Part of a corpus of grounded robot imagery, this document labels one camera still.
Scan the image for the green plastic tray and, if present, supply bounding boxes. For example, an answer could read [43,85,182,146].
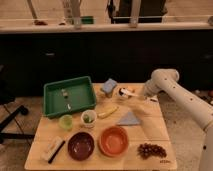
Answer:
[43,76,96,119]

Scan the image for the dark purple bowl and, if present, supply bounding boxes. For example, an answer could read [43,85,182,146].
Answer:
[68,132,95,161]

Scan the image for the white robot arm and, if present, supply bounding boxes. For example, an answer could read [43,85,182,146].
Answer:
[137,69,213,171]

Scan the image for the bunch of dark grapes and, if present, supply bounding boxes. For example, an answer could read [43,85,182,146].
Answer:
[137,143,167,159]

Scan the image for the black office chair base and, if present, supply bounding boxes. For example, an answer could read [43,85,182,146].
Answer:
[0,66,36,144]

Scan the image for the blue grey folded cloth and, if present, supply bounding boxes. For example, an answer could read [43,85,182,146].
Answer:
[117,112,141,126]

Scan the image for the white cup with green item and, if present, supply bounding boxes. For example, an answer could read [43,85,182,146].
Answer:
[81,110,97,128]

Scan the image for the blue sponge block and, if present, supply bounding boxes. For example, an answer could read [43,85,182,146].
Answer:
[101,78,117,98]

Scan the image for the white scrub brush black handle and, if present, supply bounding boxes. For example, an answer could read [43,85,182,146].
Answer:
[41,136,65,163]

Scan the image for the orange fruit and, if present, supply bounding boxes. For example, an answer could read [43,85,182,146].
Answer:
[127,86,135,93]

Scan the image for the light green cup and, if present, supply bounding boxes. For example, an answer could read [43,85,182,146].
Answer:
[59,115,72,130]

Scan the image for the orange red bowl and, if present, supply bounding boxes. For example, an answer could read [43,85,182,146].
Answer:
[98,126,129,157]

